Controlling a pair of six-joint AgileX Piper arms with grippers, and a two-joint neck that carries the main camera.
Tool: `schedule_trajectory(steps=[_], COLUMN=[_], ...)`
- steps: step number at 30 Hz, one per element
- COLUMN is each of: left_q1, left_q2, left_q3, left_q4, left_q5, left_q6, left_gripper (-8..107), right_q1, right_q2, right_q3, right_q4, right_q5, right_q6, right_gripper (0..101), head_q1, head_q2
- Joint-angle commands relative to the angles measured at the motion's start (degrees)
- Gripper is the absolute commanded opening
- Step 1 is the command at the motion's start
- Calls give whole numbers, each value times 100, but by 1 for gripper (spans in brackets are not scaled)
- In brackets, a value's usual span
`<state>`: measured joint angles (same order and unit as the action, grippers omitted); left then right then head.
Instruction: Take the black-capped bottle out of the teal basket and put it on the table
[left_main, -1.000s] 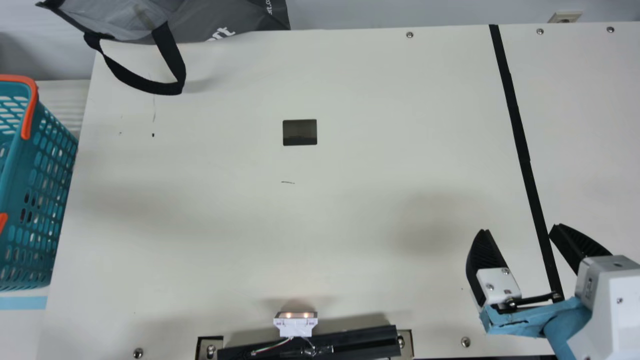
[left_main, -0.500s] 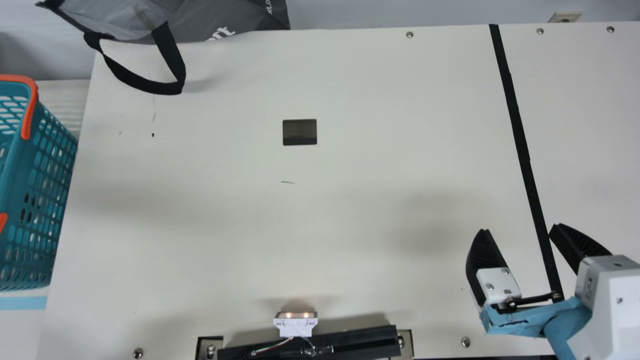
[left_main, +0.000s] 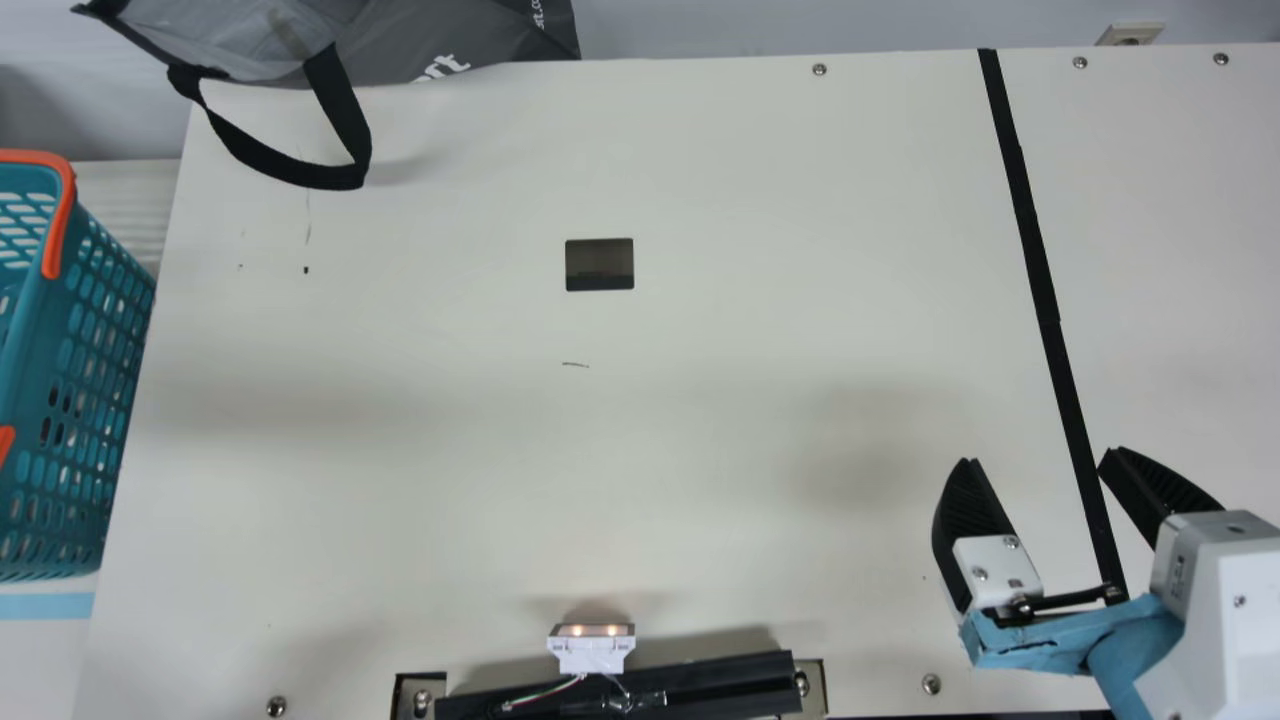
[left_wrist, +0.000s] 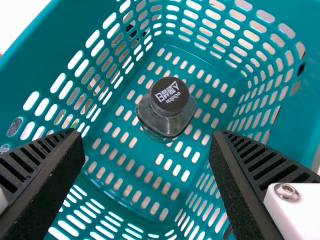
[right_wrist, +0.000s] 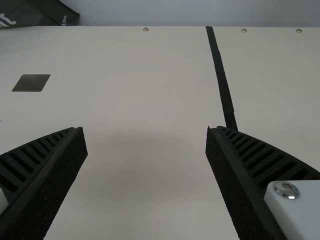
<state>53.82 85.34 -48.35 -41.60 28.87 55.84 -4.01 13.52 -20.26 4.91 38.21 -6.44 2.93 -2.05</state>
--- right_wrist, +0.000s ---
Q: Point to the black strip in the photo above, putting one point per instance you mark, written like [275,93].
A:
[221,75]

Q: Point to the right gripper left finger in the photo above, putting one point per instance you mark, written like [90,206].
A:
[37,180]

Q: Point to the small square scanner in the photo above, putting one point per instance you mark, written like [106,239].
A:
[31,83]

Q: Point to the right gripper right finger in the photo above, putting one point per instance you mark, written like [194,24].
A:
[250,175]

